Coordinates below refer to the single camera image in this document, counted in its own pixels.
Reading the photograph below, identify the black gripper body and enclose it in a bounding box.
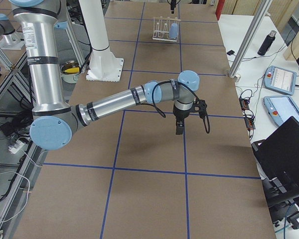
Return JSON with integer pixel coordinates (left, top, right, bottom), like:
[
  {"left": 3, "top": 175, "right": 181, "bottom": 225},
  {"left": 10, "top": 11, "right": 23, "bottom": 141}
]
[{"left": 173, "top": 106, "right": 193, "bottom": 128}]

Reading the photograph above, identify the light blue plastic cup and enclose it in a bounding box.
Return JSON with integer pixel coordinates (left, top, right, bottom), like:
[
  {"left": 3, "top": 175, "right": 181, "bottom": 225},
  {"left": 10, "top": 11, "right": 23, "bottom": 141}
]
[{"left": 168, "top": 23, "right": 178, "bottom": 39}]

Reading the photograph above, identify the orange black power strip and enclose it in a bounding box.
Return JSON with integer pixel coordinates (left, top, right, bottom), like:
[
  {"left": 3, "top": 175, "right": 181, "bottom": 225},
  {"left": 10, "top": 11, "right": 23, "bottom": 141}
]
[{"left": 239, "top": 98, "right": 255, "bottom": 130}]

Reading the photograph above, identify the small black device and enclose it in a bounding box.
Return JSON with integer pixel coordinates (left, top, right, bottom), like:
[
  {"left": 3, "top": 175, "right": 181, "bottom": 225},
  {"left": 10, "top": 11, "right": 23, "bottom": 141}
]
[{"left": 227, "top": 50, "right": 235, "bottom": 55}]

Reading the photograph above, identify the lower blue teach pendant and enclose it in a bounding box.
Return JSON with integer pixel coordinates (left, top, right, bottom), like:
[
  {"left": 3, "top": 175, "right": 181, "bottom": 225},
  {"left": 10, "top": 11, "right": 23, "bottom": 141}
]
[{"left": 263, "top": 96, "right": 299, "bottom": 126}]

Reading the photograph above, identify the blue teach pendant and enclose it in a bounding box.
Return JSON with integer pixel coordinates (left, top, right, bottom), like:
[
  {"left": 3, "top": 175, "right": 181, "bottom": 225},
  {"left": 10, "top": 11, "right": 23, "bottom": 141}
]
[
  {"left": 263, "top": 96, "right": 299, "bottom": 126},
  {"left": 264, "top": 66, "right": 297, "bottom": 96}
]

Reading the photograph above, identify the black water bottle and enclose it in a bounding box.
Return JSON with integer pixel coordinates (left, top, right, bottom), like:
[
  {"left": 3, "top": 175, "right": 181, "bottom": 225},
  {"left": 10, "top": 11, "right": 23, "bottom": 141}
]
[{"left": 257, "top": 30, "right": 277, "bottom": 56}]

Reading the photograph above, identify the upper blue teach pendant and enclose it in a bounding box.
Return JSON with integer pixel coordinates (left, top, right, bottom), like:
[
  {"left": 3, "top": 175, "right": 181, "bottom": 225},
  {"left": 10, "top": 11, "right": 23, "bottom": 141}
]
[{"left": 264, "top": 66, "right": 297, "bottom": 96}]

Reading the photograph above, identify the black laptop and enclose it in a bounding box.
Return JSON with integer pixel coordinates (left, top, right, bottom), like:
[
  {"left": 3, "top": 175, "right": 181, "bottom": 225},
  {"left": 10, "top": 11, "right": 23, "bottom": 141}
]
[{"left": 252, "top": 117, "right": 299, "bottom": 207}]

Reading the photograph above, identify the steel pot with banana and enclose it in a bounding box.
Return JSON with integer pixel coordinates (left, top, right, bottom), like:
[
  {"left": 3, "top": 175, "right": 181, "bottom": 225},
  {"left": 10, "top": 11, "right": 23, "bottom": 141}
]
[{"left": 60, "top": 60, "right": 80, "bottom": 84}]

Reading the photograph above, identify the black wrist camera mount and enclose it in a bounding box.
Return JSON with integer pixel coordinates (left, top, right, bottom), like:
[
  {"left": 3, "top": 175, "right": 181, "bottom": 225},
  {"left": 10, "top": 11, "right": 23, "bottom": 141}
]
[{"left": 193, "top": 98, "right": 208, "bottom": 120}]

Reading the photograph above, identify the white wire cup rack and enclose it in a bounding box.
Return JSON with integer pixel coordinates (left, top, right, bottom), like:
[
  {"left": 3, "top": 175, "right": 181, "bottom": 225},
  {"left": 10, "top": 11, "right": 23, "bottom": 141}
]
[{"left": 152, "top": 16, "right": 181, "bottom": 42}]

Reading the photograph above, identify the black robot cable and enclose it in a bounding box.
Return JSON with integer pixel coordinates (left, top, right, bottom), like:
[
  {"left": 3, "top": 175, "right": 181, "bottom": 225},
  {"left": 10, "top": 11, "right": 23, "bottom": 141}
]
[{"left": 150, "top": 81, "right": 210, "bottom": 134}]

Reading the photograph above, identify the aluminium frame post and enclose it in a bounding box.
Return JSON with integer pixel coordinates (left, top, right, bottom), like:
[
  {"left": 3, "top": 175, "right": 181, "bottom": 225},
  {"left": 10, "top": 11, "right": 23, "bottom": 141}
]
[{"left": 228, "top": 0, "right": 272, "bottom": 82}]

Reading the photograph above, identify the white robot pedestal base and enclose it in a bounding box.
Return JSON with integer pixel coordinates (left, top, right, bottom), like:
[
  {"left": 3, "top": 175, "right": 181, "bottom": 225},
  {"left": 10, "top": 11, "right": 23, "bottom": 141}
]
[{"left": 79, "top": 0, "right": 124, "bottom": 82}]

